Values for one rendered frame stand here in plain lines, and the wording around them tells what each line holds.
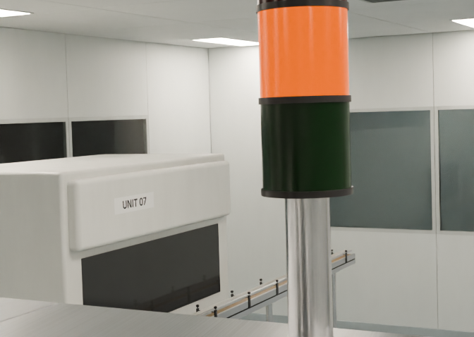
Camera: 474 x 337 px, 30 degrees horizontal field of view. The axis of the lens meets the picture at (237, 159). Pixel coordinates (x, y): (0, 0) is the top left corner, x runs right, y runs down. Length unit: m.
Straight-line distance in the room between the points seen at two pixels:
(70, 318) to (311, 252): 0.24
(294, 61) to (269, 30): 0.02
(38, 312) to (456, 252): 8.13
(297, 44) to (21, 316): 0.32
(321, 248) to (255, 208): 8.93
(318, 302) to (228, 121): 9.02
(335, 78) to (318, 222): 0.08
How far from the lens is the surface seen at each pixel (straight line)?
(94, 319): 0.65
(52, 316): 0.67
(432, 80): 8.68
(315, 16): 0.47
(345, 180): 0.48
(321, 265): 0.48
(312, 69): 0.46
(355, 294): 9.12
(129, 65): 8.33
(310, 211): 0.48
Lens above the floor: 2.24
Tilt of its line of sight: 3 degrees down
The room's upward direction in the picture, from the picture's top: 2 degrees counter-clockwise
